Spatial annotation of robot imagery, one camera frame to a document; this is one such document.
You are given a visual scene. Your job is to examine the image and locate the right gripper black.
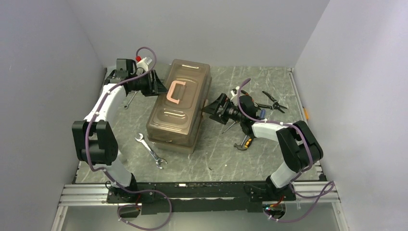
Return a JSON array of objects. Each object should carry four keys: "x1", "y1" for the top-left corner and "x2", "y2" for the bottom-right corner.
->
[{"x1": 201, "y1": 93, "x2": 244, "y2": 125}]

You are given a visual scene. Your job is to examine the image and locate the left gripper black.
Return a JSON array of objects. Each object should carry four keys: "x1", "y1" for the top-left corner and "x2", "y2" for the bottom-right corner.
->
[{"x1": 132, "y1": 73, "x2": 170, "y2": 100}]

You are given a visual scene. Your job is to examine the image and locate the translucent brown tool box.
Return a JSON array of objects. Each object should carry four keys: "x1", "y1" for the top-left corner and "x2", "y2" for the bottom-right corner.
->
[{"x1": 146, "y1": 59, "x2": 212, "y2": 154}]

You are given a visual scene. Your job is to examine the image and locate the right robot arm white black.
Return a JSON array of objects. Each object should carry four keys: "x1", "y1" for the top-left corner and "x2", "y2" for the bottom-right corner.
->
[{"x1": 202, "y1": 93, "x2": 323, "y2": 200}]

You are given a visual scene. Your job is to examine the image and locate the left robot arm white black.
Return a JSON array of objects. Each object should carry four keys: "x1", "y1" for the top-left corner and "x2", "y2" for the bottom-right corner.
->
[{"x1": 72, "y1": 56, "x2": 167, "y2": 202}]

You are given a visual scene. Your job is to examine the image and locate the small silver wrench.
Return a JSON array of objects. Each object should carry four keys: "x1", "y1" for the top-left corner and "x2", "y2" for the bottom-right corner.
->
[{"x1": 124, "y1": 91, "x2": 138, "y2": 109}]

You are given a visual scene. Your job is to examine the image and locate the large silver open-end wrench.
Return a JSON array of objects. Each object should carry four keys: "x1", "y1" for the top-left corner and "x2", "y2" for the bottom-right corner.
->
[{"x1": 135, "y1": 133, "x2": 168, "y2": 169}]

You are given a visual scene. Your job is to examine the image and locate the black needle-nose pliers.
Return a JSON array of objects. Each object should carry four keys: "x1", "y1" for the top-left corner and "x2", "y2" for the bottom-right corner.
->
[{"x1": 259, "y1": 91, "x2": 288, "y2": 113}]

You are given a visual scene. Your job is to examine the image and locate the orange object at table edge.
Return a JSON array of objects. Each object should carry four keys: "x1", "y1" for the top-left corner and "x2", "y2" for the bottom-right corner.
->
[{"x1": 303, "y1": 108, "x2": 309, "y2": 120}]

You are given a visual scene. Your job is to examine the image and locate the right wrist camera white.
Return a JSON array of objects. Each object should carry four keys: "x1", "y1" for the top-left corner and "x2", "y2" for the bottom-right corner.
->
[{"x1": 230, "y1": 87, "x2": 240, "y2": 99}]

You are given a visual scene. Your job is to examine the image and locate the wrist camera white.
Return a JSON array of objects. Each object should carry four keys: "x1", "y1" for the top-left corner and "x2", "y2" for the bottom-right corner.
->
[
  {"x1": 136, "y1": 56, "x2": 153, "y2": 71},
  {"x1": 230, "y1": 87, "x2": 240, "y2": 99}
]

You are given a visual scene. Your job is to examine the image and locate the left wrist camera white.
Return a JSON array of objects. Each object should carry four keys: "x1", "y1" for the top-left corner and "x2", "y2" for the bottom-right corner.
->
[{"x1": 136, "y1": 56, "x2": 153, "y2": 71}]

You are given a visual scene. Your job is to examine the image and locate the claw hammer yellow black handle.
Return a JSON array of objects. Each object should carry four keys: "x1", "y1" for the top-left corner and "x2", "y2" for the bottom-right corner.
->
[{"x1": 234, "y1": 135, "x2": 253, "y2": 151}]

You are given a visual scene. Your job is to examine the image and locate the blue handled tool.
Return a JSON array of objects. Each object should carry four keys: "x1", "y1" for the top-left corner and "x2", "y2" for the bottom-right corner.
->
[{"x1": 259, "y1": 109, "x2": 266, "y2": 120}]

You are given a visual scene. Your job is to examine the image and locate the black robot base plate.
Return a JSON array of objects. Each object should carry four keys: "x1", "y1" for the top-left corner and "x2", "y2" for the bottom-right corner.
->
[{"x1": 106, "y1": 181, "x2": 296, "y2": 215}]

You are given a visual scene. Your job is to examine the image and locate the aluminium rail frame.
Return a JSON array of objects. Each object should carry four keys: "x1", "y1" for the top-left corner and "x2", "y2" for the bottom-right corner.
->
[{"x1": 59, "y1": 181, "x2": 341, "y2": 206}]

